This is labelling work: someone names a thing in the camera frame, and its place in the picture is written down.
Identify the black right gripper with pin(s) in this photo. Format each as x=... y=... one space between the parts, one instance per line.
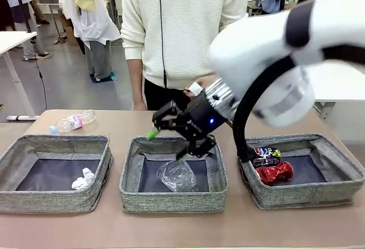
x=199 y=120

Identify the crushed clear plastic cup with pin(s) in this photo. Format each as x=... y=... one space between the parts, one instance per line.
x=176 y=175

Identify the crushed dark blue can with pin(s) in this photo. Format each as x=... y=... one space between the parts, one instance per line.
x=265 y=156

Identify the crushed red can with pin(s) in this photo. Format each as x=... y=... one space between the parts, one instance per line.
x=275 y=173

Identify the white paper ball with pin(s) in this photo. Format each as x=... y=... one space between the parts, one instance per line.
x=82 y=180

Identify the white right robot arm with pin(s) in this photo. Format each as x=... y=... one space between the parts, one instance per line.
x=256 y=52

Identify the person's right forearm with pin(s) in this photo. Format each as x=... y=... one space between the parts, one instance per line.
x=135 y=82

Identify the person's right hand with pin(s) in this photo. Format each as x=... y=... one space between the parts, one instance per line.
x=140 y=107

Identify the person's black trousers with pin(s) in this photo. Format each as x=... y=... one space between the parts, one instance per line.
x=162 y=98

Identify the grey fabric basket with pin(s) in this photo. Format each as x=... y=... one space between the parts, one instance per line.
x=171 y=200
x=299 y=196
x=42 y=200

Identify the person's white knit sweater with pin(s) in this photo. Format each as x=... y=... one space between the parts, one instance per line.
x=185 y=32

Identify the clear bottle with pink label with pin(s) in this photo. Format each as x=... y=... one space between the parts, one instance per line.
x=71 y=122

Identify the bystander in yellow top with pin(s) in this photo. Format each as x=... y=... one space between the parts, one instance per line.
x=94 y=18

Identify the large white table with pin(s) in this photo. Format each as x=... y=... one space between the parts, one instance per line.
x=336 y=89

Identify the small white table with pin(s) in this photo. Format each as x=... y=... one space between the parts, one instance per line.
x=14 y=39

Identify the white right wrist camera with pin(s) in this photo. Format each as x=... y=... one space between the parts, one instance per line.
x=196 y=89

